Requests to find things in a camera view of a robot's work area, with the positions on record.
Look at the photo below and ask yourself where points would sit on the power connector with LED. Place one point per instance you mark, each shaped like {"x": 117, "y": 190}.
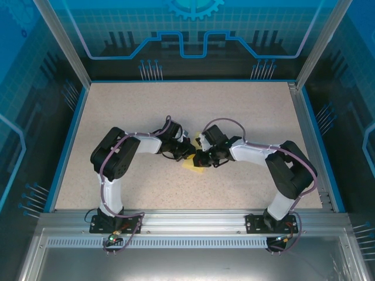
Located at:
{"x": 284, "y": 238}
{"x": 115, "y": 235}

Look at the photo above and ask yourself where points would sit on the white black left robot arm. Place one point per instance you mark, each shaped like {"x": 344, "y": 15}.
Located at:
{"x": 112, "y": 196}

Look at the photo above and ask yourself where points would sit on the aluminium corner post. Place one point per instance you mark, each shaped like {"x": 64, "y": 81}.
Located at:
{"x": 68, "y": 51}
{"x": 320, "y": 44}

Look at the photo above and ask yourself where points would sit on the aluminium side rail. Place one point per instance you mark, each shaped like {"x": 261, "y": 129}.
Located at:
{"x": 303, "y": 117}

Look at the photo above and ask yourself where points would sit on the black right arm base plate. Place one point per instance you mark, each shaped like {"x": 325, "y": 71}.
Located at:
{"x": 253, "y": 225}

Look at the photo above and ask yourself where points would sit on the grey metal tray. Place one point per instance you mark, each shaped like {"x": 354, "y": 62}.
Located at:
{"x": 190, "y": 266}

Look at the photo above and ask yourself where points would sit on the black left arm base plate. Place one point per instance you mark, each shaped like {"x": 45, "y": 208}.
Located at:
{"x": 96, "y": 228}

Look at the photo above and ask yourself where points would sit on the blue table edge strip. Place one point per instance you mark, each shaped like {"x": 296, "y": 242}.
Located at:
{"x": 311, "y": 117}
{"x": 68, "y": 146}

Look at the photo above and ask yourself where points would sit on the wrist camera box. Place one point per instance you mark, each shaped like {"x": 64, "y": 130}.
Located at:
{"x": 200, "y": 142}
{"x": 185, "y": 134}

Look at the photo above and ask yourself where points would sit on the aluminium frame rail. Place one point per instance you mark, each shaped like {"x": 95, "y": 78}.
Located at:
{"x": 190, "y": 222}

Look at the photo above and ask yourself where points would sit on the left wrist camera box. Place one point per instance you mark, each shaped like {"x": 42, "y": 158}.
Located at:
{"x": 185, "y": 134}

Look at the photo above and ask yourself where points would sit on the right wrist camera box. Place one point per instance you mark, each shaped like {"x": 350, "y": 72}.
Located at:
{"x": 200, "y": 142}

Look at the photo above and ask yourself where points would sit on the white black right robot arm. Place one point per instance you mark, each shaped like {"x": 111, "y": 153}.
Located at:
{"x": 281, "y": 205}

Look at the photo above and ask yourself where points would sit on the yellow cloth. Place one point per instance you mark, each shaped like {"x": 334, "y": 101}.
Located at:
{"x": 193, "y": 169}

